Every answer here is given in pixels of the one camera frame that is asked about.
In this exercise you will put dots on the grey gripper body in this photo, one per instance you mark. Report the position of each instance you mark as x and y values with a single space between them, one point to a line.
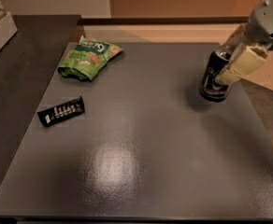
265 24

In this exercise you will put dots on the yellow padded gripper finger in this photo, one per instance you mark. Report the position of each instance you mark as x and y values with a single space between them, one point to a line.
238 37
241 61

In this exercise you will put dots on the dark blue pepsi can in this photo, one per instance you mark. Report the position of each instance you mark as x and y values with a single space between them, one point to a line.
209 89

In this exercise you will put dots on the green snack bag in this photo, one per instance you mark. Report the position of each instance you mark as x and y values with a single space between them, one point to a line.
87 58

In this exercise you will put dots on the black snack bar wrapper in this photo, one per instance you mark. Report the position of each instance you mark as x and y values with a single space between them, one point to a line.
62 112

